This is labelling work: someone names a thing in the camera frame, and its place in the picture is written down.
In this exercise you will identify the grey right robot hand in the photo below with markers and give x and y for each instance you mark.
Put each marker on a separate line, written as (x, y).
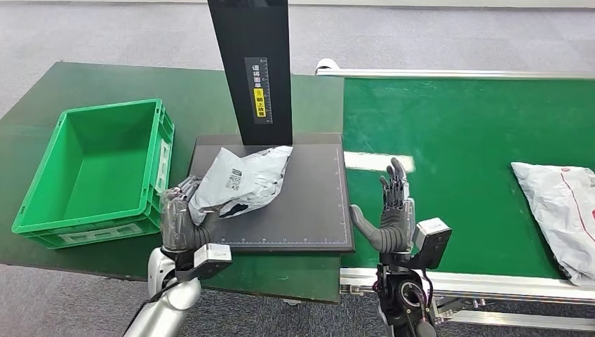
(395, 230)

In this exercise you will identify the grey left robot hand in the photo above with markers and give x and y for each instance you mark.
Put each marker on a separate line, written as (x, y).
(179, 228)

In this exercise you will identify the white plastic mailer package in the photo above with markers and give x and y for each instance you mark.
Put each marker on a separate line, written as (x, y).
(553, 204)
(246, 179)

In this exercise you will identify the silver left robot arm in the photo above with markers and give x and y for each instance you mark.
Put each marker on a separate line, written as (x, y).
(162, 311)

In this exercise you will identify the green conveyor belt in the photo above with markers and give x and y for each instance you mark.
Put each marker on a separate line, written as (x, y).
(465, 116)

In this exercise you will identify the green plastic crate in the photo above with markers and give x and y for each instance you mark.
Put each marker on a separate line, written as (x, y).
(97, 163)

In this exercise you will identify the white table foot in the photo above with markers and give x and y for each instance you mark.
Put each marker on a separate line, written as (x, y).
(292, 302)

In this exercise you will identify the black yellow column label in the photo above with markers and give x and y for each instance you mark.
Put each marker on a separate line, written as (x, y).
(259, 90)

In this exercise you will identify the black scanner column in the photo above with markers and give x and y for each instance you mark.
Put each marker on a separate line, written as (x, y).
(255, 37)

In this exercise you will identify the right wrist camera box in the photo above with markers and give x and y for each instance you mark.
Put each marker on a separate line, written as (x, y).
(432, 239)

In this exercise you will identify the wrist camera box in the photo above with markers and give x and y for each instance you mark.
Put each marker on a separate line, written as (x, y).
(432, 239)
(211, 258)

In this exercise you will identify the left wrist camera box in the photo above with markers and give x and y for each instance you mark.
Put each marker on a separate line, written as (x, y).
(211, 258)

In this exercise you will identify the grey conveyor frame bracket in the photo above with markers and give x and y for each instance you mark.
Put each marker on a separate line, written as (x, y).
(453, 307)

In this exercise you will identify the aluminium conveyor side rail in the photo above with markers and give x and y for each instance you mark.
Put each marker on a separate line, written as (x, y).
(441, 73)
(488, 283)

